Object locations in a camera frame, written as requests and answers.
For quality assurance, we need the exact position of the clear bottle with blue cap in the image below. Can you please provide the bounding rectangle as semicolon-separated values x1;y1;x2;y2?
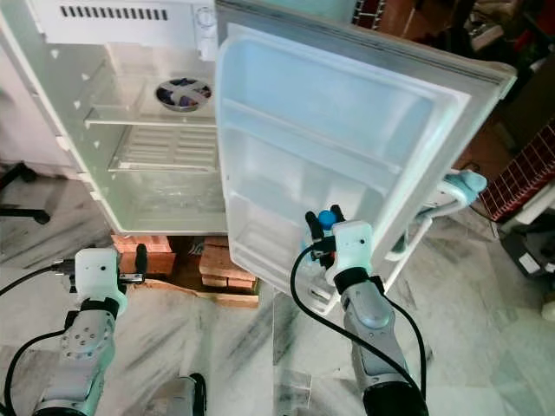
299;209;340;278

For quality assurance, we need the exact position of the white fridge body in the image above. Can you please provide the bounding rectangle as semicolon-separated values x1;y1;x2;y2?
0;0;231;237

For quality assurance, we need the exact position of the white fridge door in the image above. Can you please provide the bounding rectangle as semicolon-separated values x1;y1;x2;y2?
215;0;519;317

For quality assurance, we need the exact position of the white slotted fridge shelf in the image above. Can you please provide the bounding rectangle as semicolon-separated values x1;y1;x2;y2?
108;126;224;172

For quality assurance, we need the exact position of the glass fridge shelf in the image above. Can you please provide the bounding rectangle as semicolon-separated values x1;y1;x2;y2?
85;74;220;129

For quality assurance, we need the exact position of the clear crisper drawer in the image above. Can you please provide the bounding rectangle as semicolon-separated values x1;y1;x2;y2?
100;169;231;222

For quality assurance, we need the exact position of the black office chair base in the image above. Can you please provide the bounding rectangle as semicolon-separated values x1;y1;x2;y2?
0;160;50;224

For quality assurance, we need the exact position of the wooden board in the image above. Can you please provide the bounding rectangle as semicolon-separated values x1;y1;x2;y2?
139;276;257;309

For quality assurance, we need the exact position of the robot left leg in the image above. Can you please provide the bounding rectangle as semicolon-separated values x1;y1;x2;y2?
143;373;207;416

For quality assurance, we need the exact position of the red lattice crate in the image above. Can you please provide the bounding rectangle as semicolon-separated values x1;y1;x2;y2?
480;121;555;223

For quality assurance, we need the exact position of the black floor device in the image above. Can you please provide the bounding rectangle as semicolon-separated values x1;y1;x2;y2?
499;227;555;280

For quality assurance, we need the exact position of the white vented freezer panel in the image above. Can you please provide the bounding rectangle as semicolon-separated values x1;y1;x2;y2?
30;0;218;60

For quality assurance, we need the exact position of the dark cluttered shelf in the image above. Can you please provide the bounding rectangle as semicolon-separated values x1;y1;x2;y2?
351;0;555;105

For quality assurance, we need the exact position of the white thermostat knob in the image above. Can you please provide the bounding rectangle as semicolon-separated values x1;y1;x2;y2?
196;7;217;30

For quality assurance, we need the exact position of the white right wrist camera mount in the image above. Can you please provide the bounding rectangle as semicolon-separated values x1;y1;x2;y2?
328;221;375;276

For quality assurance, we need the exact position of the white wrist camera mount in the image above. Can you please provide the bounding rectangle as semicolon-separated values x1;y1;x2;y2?
75;248;121;302
328;221;375;276

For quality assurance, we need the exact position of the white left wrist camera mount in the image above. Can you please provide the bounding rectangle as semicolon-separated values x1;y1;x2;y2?
75;248;121;302

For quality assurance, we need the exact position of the white tube frame blue cap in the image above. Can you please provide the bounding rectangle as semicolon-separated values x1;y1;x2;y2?
382;169;488;291

